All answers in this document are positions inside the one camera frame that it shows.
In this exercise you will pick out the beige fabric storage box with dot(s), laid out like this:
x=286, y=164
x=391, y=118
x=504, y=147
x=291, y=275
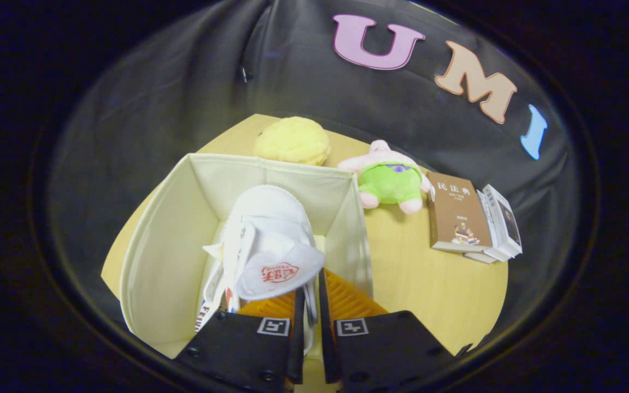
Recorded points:
x=167, y=245

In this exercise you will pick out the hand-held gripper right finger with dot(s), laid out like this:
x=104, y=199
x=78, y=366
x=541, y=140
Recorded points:
x=328, y=338

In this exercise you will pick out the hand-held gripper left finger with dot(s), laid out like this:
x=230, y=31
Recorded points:
x=297, y=338

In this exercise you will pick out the yellow plush corn toy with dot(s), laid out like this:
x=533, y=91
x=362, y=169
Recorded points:
x=292, y=141

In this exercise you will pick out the brown cover book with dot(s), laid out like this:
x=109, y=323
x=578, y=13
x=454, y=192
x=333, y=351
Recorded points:
x=456, y=210

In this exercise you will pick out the white book with portrait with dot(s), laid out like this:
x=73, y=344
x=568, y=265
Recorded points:
x=510, y=221

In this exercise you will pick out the reddish brown book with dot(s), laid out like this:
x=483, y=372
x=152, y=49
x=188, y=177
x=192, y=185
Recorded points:
x=481, y=257

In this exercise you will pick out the white grey patterned book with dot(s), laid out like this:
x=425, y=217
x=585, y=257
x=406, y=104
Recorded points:
x=486, y=213

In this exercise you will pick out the black backdrop cloth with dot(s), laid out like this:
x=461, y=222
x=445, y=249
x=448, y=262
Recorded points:
x=156, y=98

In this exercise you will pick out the white canvas shoe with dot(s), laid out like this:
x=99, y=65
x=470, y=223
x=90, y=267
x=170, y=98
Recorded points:
x=271, y=229
x=208, y=311

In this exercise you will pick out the green pink plush toy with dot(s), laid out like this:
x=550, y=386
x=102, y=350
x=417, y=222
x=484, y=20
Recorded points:
x=391, y=183

